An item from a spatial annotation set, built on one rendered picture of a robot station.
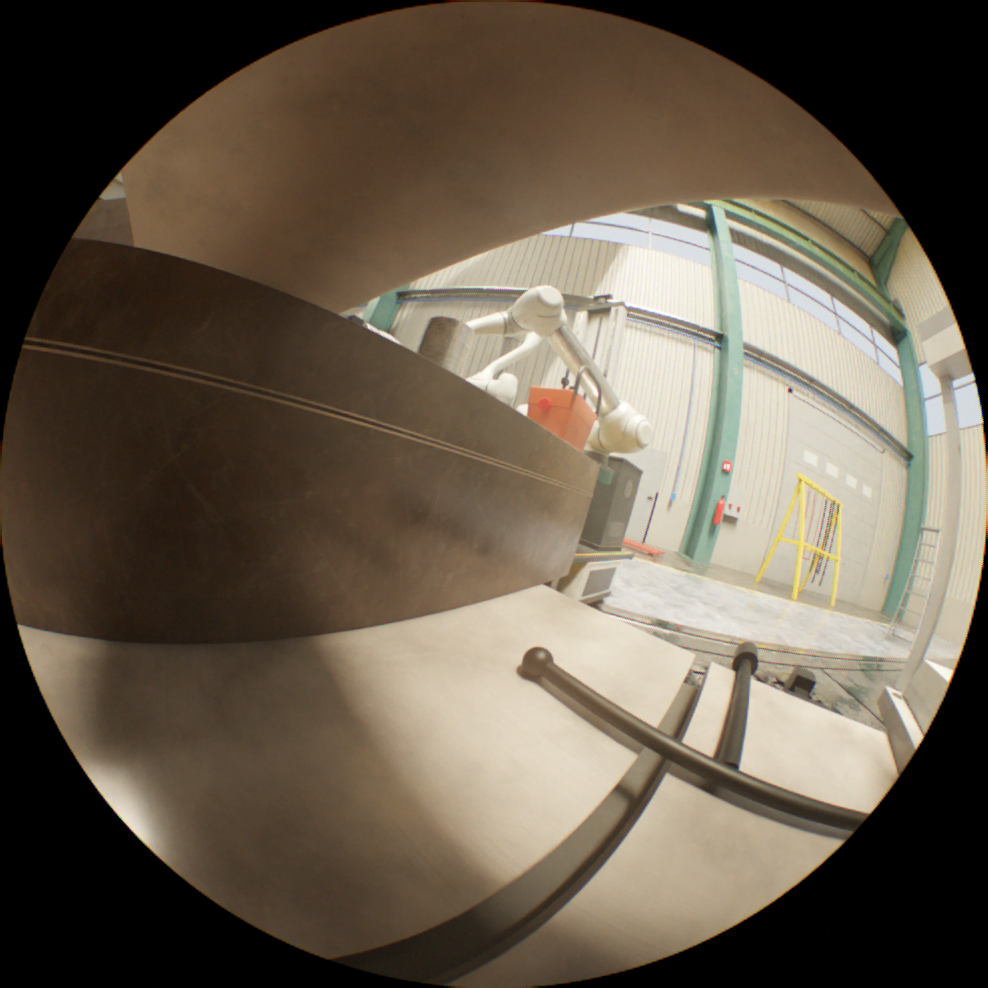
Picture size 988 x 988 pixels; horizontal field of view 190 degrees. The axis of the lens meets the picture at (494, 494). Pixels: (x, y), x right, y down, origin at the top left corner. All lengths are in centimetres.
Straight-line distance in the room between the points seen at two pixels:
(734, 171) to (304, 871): 56
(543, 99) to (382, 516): 45
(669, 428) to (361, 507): 737
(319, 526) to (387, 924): 37
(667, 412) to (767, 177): 742
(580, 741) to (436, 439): 42
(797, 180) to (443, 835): 55
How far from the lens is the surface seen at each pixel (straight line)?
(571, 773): 34
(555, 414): 73
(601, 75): 28
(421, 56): 31
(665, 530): 731
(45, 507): 39
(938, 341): 335
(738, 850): 39
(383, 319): 1055
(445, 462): 42
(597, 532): 165
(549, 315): 108
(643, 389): 767
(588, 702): 40
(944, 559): 302
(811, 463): 975
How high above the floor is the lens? 57
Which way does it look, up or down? 4 degrees down
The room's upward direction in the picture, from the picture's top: 15 degrees clockwise
